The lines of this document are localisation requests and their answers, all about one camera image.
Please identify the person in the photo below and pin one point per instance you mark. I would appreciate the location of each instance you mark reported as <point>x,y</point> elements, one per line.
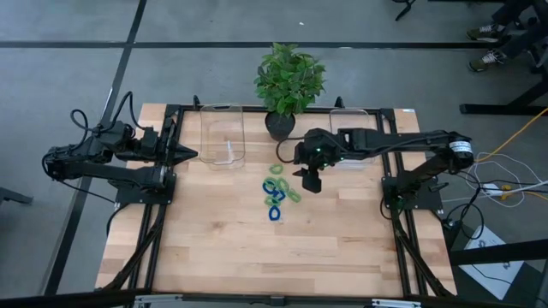
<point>488,30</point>

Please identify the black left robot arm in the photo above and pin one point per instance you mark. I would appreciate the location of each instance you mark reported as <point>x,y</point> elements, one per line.
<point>107,173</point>

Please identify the white cardboard box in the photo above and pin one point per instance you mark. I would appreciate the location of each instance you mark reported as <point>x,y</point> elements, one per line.
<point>492,274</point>

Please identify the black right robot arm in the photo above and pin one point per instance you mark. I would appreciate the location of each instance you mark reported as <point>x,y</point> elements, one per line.
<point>406,143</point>

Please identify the black chair leg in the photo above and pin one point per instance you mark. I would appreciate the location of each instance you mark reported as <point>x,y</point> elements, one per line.
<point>13,196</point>

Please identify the clear plastic container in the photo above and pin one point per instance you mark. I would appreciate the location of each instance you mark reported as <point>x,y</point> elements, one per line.
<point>222,128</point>
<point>349,117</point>

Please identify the black metal beam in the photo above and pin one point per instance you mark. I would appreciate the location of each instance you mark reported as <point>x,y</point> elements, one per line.
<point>496,252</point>

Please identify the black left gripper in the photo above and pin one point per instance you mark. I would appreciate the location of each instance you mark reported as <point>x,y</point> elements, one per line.
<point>156,143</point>

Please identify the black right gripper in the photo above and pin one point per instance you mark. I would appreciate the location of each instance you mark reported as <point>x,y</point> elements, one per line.
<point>319,147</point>

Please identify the white power strip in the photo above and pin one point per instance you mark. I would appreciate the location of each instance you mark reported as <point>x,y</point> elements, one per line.
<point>492,189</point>

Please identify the green potted plant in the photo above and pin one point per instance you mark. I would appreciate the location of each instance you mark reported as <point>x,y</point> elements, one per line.
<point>289,81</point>

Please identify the black chair base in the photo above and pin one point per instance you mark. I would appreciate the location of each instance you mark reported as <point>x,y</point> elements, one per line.
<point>404,10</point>

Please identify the black desk frame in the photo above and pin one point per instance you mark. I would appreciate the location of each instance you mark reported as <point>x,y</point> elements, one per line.
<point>492,109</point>

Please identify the black aluminium rig frame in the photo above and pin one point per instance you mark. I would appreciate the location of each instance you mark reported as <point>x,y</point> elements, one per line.
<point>319,110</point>

